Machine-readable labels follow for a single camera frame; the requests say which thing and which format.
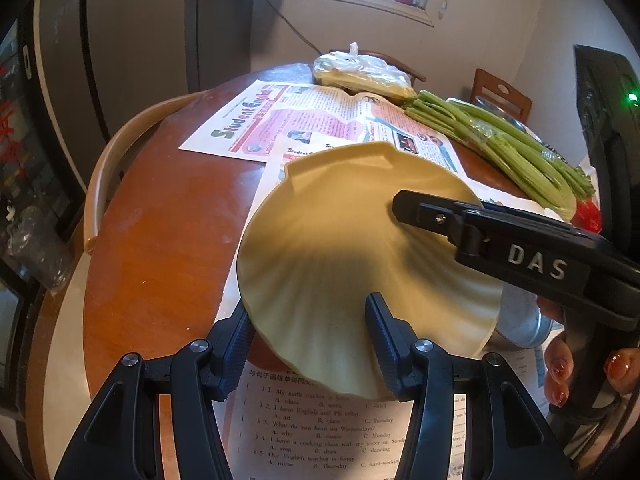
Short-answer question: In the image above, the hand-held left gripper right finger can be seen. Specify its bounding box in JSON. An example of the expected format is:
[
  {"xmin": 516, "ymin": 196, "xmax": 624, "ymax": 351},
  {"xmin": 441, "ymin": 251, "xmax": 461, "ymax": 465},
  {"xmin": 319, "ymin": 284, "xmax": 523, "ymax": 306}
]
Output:
[{"xmin": 365, "ymin": 292, "xmax": 571, "ymax": 480}]

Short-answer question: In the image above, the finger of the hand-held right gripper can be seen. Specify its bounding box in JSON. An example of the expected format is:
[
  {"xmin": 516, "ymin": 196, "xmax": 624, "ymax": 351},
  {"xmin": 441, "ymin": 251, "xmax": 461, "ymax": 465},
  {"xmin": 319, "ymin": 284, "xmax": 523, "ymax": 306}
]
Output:
[{"xmin": 391, "ymin": 190, "xmax": 483, "ymax": 248}]

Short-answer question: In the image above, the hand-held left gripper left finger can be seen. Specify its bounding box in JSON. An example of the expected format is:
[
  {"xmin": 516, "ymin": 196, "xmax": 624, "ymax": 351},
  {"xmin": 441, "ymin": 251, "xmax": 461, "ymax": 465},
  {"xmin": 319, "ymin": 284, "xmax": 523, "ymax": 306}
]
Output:
[{"xmin": 52, "ymin": 297, "xmax": 258, "ymax": 480}]

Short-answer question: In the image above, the stainless steel bowl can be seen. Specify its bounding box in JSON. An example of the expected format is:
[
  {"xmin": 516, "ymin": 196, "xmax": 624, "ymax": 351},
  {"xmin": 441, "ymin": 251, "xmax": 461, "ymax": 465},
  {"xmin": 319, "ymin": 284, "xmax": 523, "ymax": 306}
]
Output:
[{"xmin": 487, "ymin": 280, "xmax": 556, "ymax": 351}]

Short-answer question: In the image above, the yellow shell-shaped plate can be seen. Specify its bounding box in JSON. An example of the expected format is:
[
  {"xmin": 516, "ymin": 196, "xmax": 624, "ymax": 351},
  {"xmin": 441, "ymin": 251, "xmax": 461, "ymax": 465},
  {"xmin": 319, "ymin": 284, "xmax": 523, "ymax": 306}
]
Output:
[{"xmin": 236, "ymin": 141, "xmax": 506, "ymax": 398}]

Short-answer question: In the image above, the person's right hand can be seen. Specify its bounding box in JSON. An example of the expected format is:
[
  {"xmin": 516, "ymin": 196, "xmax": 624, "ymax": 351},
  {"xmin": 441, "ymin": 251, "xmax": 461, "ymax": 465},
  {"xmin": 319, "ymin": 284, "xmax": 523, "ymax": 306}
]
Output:
[{"xmin": 536, "ymin": 294, "xmax": 640, "ymax": 407}]

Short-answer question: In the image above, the red tissue box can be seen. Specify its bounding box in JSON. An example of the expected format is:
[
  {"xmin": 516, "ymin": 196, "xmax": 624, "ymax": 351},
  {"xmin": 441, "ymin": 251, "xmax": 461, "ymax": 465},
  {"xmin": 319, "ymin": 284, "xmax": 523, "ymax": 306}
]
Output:
[{"xmin": 570, "ymin": 199, "xmax": 602, "ymax": 235}]

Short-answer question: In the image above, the bunch of green celery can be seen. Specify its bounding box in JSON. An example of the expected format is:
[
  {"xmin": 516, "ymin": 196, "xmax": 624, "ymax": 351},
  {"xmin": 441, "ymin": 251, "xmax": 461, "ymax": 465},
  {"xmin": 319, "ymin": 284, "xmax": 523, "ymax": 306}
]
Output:
[{"xmin": 402, "ymin": 90, "xmax": 596, "ymax": 221}]

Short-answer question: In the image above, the black and white printed worksheet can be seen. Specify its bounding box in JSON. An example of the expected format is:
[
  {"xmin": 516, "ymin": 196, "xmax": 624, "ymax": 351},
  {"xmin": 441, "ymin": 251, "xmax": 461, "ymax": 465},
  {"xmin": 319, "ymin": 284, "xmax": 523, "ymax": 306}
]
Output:
[{"xmin": 212, "ymin": 357, "xmax": 421, "ymax": 480}]

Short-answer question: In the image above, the brown wooden chair with slot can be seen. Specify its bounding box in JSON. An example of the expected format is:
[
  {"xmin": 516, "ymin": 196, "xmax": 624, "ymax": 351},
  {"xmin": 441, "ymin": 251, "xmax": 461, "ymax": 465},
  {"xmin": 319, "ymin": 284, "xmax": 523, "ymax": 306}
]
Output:
[{"xmin": 470, "ymin": 68, "xmax": 532, "ymax": 123}]

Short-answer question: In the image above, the clear plastic bag of vegetables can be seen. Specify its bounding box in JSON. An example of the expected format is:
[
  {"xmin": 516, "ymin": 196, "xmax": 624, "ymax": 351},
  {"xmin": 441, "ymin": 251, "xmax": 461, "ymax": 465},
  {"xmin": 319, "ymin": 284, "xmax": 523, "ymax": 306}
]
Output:
[{"xmin": 312, "ymin": 42, "xmax": 417, "ymax": 101}]

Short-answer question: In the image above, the crumpled clear plastic bag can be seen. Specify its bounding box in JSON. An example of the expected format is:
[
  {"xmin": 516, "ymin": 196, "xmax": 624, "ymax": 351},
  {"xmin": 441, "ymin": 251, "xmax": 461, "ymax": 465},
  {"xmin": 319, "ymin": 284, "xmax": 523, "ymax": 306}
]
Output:
[{"xmin": 5, "ymin": 202, "xmax": 73, "ymax": 296}]

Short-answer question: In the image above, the light wooden curved chair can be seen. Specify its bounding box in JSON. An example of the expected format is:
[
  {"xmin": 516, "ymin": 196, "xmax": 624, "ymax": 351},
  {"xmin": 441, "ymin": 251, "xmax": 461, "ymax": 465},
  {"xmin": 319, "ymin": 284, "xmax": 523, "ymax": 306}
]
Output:
[{"xmin": 84, "ymin": 92, "xmax": 211, "ymax": 256}]

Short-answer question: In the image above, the grey refrigerator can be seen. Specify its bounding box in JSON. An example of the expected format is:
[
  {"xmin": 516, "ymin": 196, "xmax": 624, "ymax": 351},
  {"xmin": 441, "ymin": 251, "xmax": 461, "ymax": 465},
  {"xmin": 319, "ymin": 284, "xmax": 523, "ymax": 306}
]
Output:
[{"xmin": 32, "ymin": 0, "xmax": 193, "ymax": 233}]

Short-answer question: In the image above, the black cable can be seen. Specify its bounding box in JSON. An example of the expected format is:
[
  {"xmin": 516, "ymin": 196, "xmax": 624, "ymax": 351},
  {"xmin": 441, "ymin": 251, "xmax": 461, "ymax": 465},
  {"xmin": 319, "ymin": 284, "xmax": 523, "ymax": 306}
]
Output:
[{"xmin": 254, "ymin": 0, "xmax": 322, "ymax": 56}]

